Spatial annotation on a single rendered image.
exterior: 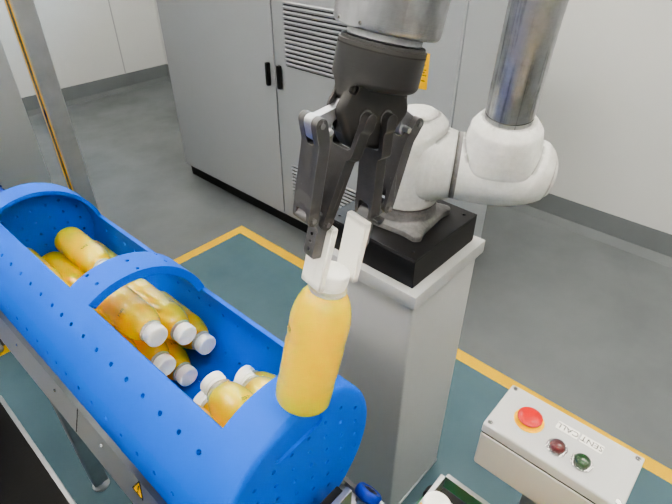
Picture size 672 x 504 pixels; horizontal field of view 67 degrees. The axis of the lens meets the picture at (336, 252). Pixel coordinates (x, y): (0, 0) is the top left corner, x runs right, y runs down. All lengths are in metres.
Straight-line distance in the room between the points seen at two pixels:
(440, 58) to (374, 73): 1.77
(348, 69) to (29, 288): 0.76
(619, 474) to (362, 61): 0.66
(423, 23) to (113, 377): 0.63
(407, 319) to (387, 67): 0.89
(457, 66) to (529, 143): 1.07
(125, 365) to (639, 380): 2.26
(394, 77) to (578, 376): 2.23
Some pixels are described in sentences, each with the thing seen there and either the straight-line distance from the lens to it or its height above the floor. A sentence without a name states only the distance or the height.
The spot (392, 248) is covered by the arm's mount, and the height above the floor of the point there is 1.08.
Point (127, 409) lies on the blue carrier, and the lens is 0.79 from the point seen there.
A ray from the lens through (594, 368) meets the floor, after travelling 2.62.
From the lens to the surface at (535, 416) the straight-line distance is 0.85.
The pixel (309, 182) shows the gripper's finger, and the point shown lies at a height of 1.55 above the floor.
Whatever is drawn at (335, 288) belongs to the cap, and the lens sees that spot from 0.51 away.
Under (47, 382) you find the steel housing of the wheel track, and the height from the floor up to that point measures 0.88.
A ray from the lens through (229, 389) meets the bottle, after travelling 0.78.
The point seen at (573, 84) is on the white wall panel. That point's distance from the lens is 3.36.
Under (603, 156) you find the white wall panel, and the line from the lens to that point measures 3.40.
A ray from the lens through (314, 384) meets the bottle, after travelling 0.57.
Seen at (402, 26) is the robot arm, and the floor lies 1.67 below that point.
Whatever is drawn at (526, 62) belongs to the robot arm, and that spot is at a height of 1.49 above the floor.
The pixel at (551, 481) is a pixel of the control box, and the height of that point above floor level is 1.07.
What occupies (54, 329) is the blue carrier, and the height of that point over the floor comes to 1.17.
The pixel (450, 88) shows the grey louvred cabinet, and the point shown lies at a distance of 2.19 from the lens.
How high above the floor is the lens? 1.75
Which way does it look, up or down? 35 degrees down
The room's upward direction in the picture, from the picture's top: straight up
